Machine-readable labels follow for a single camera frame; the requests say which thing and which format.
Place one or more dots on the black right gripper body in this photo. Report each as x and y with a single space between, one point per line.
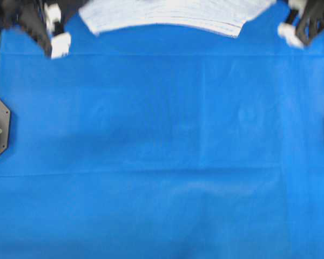
303 24

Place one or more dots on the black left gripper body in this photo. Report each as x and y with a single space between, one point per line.
44 22

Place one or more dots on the blue white striped towel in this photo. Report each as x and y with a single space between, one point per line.
221 17

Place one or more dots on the blue table cloth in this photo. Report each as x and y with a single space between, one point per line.
164 142

